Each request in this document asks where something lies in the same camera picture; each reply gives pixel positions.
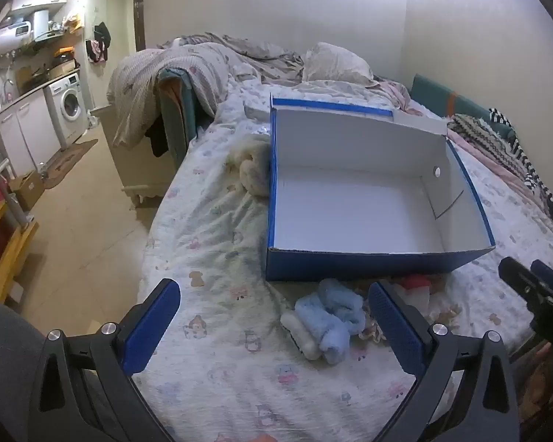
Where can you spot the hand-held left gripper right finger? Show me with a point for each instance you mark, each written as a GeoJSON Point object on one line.
{"type": "Point", "coordinates": [396, 327]}

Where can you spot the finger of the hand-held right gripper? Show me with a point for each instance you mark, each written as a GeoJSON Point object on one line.
{"type": "Point", "coordinates": [516, 276]}
{"type": "Point", "coordinates": [550, 278]}

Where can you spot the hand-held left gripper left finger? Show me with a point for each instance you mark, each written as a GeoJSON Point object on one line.
{"type": "Point", "coordinates": [152, 327]}

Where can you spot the beige patterned scrunchie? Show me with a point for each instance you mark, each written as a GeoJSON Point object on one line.
{"type": "Point", "coordinates": [373, 331]}

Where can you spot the clear plastic bag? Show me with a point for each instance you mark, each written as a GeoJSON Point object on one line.
{"type": "Point", "coordinates": [417, 287]}

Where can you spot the cream scrunchie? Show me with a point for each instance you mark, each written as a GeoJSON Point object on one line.
{"type": "Point", "coordinates": [447, 315]}

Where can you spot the blue cardboard box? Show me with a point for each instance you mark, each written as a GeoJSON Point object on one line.
{"type": "Point", "coordinates": [350, 202]}

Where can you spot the light blue fluffy sock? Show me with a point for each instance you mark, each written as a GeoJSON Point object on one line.
{"type": "Point", "coordinates": [343, 301]}
{"type": "Point", "coordinates": [325, 331]}

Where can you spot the white rolled sock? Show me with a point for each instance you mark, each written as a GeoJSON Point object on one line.
{"type": "Point", "coordinates": [299, 336]}

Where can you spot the bed with printed sheet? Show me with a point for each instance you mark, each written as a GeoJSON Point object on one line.
{"type": "Point", "coordinates": [221, 248]}

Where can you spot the black white striped cloth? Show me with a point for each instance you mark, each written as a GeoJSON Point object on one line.
{"type": "Point", "coordinates": [534, 170]}

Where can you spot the patterned knit blanket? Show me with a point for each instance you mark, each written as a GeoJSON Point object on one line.
{"type": "Point", "coordinates": [479, 133]}

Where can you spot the person's grey clothing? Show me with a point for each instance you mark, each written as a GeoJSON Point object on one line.
{"type": "Point", "coordinates": [4, 368]}

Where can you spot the yellow rack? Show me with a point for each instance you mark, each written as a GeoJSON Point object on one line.
{"type": "Point", "coordinates": [9, 258]}

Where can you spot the brown floor mat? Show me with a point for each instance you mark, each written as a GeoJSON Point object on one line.
{"type": "Point", "coordinates": [69, 161]}

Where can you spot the dark hanging cloth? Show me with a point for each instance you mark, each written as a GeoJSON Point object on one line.
{"type": "Point", "coordinates": [158, 140]}

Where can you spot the cream fluffy plush toy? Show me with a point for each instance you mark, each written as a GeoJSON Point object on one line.
{"type": "Point", "coordinates": [251, 165]}

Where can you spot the teal headboard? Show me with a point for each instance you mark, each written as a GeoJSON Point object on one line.
{"type": "Point", "coordinates": [435, 96]}

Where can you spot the teal footboard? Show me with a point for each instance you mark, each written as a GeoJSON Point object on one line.
{"type": "Point", "coordinates": [177, 110]}

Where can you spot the white kitchen cabinet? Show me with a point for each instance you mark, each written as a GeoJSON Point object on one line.
{"type": "Point", "coordinates": [25, 133]}

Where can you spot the white washing machine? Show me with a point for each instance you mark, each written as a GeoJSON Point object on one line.
{"type": "Point", "coordinates": [69, 106]}

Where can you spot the grey printed quilt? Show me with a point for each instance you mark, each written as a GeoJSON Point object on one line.
{"type": "Point", "coordinates": [175, 73]}

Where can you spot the beige pillow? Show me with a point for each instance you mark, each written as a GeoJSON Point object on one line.
{"type": "Point", "coordinates": [334, 64]}

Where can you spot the pink hanging garment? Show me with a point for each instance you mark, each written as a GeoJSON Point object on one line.
{"type": "Point", "coordinates": [96, 51]}

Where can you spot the dark hanging garment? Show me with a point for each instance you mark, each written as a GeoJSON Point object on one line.
{"type": "Point", "coordinates": [103, 33]}

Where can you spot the dark door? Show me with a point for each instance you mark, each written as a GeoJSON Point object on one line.
{"type": "Point", "coordinates": [139, 18]}

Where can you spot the white water heater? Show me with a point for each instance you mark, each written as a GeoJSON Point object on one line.
{"type": "Point", "coordinates": [11, 37]}

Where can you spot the white cylinder appliance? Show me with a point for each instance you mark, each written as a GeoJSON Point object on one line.
{"type": "Point", "coordinates": [40, 24]}

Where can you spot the cream bed frame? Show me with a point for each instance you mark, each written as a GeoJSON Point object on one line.
{"type": "Point", "coordinates": [133, 165]}

